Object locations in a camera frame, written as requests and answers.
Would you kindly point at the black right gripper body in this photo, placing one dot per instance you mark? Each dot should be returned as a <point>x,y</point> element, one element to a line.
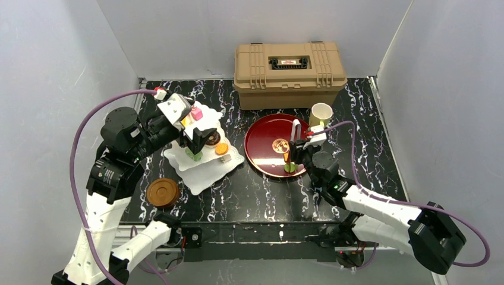
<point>296,148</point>

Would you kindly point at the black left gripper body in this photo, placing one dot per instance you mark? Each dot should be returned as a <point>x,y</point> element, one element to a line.
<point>195,133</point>

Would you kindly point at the chocolate glazed donut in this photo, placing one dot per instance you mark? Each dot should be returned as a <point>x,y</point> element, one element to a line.
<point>213,140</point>

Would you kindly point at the green round macaron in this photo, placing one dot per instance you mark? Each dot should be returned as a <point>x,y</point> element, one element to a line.
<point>290,167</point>

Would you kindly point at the green swirl roll cake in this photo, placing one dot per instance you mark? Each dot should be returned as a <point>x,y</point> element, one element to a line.
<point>195,157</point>

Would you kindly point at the pink cake with cherry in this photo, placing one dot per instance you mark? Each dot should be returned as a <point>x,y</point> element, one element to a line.
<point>196,113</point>

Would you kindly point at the orange round cookie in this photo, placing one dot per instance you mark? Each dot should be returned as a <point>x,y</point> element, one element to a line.
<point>221,148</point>

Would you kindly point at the white three-tier dessert stand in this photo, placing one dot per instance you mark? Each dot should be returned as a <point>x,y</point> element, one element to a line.
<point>200,175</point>

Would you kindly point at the red round tray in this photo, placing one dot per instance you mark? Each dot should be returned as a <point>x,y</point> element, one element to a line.
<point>267,142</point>

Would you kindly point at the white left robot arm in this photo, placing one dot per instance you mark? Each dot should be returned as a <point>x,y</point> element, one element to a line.
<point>110,187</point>

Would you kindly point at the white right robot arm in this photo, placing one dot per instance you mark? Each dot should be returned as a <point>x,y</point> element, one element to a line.
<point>426,232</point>

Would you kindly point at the pale green ceramic mug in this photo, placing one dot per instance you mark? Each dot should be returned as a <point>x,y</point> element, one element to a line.
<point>320,114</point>

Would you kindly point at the brown wooden coaster stack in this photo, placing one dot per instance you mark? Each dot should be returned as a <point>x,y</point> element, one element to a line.
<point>163,193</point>

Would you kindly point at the tan plastic toolbox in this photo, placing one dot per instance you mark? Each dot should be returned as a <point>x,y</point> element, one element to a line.
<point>288,76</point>

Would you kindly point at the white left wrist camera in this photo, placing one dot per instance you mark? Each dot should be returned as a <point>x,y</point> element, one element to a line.
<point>175,107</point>

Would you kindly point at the black base frame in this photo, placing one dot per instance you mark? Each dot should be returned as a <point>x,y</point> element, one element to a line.
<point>208,241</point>

